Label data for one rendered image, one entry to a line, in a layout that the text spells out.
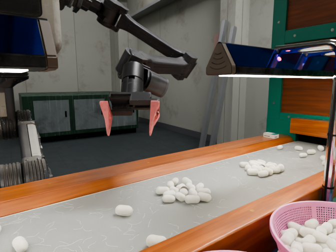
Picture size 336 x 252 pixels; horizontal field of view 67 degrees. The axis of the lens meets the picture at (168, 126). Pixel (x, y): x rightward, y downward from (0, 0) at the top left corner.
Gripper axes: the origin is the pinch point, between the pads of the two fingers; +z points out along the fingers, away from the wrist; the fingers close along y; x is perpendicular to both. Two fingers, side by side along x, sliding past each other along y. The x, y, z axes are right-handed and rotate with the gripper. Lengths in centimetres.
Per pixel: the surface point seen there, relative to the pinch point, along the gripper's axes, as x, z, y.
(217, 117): -242, -154, -82
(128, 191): -15.1, 9.7, 1.4
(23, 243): 5.2, 24.1, 15.7
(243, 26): -185, -268, -122
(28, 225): -2.7, 19.9, 19.5
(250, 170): -21.9, 1.9, -34.7
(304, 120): -44, -30, -71
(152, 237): 4.8, 23.4, -5.9
